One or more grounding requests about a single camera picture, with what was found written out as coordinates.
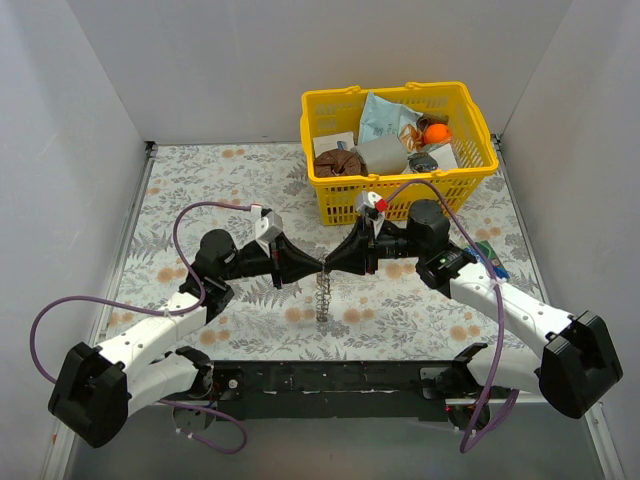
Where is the grey tape roll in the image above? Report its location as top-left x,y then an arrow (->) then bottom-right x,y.
351,135 -> 408,175

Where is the light blue snack bag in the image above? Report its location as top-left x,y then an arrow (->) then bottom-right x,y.
358,92 -> 422,144

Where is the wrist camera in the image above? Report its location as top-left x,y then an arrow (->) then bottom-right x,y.
250,203 -> 283,257
355,190 -> 388,221

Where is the metal keyring disc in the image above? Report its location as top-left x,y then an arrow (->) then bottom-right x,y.
315,269 -> 331,323

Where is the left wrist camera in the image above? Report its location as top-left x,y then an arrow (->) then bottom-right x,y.
250,203 -> 283,257

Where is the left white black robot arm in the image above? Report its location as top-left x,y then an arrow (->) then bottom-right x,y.
48,229 -> 322,448

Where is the green sponge pack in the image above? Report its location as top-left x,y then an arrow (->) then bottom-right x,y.
464,240 -> 510,281

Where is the brown chocolate donut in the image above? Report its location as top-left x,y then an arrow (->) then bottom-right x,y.
313,149 -> 368,178

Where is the floral table mat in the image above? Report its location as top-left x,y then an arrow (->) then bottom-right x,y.
99,143 -> 559,362

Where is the orange fruit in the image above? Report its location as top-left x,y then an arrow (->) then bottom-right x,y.
423,123 -> 452,145

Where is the yellow plastic basket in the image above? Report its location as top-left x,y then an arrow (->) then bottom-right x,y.
300,81 -> 499,226

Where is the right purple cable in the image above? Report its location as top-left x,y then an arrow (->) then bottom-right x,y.
384,179 -> 521,454

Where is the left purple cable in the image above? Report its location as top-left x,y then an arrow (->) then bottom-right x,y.
29,200 -> 264,455

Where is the gold wrapped candy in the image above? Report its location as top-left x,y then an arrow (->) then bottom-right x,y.
398,123 -> 424,153

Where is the white card box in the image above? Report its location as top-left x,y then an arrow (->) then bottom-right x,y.
312,131 -> 355,157

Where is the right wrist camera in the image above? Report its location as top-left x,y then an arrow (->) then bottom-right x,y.
355,190 -> 388,221

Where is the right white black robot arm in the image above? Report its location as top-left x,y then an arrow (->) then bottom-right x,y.
325,192 -> 623,419

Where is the black car key fob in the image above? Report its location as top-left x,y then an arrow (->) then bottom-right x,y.
408,152 -> 439,174

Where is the purple cable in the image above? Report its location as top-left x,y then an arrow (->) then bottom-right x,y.
29,200 -> 264,455
384,179 -> 521,454

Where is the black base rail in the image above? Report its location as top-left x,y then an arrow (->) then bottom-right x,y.
205,360 -> 482,421

